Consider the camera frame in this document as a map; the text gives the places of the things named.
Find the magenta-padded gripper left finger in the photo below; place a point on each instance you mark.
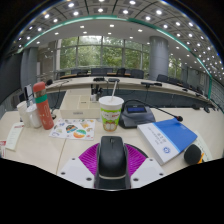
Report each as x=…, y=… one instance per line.
x=87, y=160

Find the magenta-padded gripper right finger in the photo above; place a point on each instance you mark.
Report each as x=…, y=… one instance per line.
x=136, y=160

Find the black computer mouse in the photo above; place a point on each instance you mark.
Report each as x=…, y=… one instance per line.
x=112, y=156

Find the colourful sticker sheet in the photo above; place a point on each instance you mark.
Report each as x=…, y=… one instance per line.
x=71, y=129

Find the blue and white book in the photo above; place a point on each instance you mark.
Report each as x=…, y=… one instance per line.
x=166, y=138

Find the green printed paper cup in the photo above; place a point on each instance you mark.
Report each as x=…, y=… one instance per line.
x=111, y=115

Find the white cardboard box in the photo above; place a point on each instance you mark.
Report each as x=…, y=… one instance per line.
x=78, y=106

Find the black handheld microphone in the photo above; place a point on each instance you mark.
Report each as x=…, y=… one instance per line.
x=192, y=155

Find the white paper sheet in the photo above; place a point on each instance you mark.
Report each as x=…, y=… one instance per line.
x=204, y=146

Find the red bottle with green band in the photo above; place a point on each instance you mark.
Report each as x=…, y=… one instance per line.
x=44, y=106

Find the white plastic cup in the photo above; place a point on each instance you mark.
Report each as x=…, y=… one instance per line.
x=22, y=113

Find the dark office chairs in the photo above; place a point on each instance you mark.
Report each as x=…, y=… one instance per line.
x=136, y=73

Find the ceiling lights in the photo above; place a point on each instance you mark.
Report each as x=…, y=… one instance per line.
x=100, y=10

